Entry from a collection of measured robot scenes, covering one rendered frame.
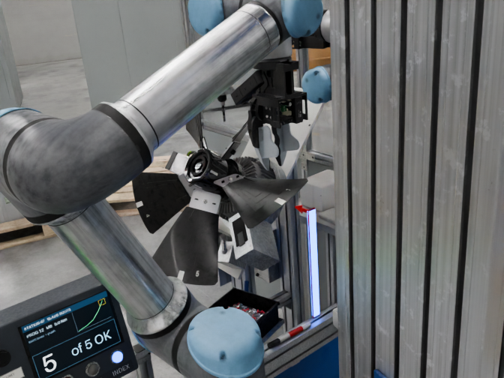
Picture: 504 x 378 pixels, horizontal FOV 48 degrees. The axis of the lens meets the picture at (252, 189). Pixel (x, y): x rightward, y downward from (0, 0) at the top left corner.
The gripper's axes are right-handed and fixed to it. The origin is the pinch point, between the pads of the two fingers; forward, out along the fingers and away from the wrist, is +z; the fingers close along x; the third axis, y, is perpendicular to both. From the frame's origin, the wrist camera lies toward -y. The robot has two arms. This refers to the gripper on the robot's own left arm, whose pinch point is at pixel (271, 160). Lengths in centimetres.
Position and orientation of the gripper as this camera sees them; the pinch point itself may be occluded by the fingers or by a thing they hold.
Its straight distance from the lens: 111.0
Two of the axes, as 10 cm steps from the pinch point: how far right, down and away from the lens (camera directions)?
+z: 0.8, 9.2, 3.8
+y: 6.3, 2.5, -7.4
